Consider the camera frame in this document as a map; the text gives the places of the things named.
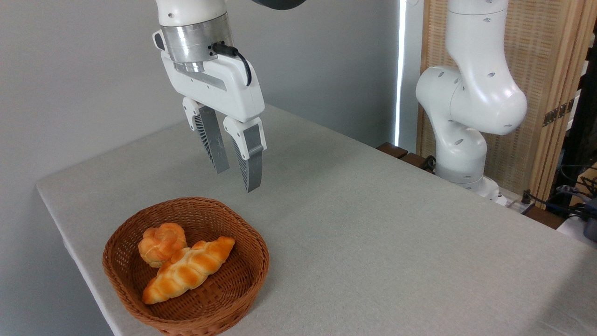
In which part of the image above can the black stand frame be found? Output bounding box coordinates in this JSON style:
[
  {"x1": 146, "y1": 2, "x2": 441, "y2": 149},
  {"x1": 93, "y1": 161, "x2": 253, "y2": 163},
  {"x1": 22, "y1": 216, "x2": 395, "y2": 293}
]
[{"x1": 550, "y1": 23, "x2": 597, "y2": 206}]

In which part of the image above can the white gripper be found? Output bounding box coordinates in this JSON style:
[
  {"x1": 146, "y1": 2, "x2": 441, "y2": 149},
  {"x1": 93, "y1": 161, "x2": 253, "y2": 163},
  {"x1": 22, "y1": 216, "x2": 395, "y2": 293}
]
[{"x1": 153, "y1": 30, "x2": 267, "y2": 193}]

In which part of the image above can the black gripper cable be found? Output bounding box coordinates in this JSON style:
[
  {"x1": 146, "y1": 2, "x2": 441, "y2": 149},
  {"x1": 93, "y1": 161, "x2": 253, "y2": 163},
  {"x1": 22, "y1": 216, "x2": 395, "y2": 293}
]
[{"x1": 212, "y1": 42, "x2": 253, "y2": 87}]

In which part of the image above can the brown wicker basket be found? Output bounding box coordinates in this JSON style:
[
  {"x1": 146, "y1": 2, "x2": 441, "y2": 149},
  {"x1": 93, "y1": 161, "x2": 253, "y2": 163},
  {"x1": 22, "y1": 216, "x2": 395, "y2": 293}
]
[{"x1": 102, "y1": 196, "x2": 270, "y2": 336}]

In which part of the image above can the black cable bundle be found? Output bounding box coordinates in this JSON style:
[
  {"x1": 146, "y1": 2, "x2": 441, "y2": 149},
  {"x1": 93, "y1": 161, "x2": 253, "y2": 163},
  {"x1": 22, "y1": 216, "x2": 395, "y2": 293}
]
[{"x1": 521, "y1": 163, "x2": 597, "y2": 221}]

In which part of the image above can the grey tablecloth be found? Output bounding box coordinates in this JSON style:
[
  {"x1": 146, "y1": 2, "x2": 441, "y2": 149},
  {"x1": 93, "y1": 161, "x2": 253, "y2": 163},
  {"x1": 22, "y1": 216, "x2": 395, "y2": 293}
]
[{"x1": 36, "y1": 104, "x2": 597, "y2": 336}]

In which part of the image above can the bamboo folding screen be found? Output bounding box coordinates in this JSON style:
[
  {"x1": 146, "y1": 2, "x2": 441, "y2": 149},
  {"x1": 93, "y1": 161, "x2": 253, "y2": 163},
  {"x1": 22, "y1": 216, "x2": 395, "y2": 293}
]
[{"x1": 417, "y1": 0, "x2": 597, "y2": 206}]

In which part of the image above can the brass screen hinge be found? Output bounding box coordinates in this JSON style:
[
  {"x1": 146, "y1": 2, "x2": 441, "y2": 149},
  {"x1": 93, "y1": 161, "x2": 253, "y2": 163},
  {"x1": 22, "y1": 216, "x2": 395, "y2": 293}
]
[{"x1": 542, "y1": 99, "x2": 575, "y2": 127}]

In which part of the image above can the round knotted bread roll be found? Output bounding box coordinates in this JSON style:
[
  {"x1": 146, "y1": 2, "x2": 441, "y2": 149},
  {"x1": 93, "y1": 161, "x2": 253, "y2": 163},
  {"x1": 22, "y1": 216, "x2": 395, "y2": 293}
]
[{"x1": 138, "y1": 223, "x2": 188, "y2": 268}]

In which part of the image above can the blue grey box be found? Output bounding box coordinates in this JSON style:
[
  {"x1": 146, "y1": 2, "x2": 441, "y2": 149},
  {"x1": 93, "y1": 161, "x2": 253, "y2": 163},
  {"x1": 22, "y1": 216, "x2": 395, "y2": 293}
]
[{"x1": 583, "y1": 198, "x2": 597, "y2": 243}]

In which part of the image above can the brown wooden plank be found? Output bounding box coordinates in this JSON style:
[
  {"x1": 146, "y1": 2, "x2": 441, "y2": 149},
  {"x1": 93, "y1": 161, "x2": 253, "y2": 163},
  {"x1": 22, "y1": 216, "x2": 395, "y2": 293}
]
[
  {"x1": 401, "y1": 153, "x2": 435, "y2": 174},
  {"x1": 376, "y1": 142, "x2": 409, "y2": 159}
]

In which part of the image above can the long braided bread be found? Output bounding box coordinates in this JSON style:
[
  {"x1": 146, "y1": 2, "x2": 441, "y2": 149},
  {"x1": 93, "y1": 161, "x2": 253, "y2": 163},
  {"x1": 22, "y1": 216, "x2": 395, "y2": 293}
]
[{"x1": 142, "y1": 236, "x2": 236, "y2": 305}]

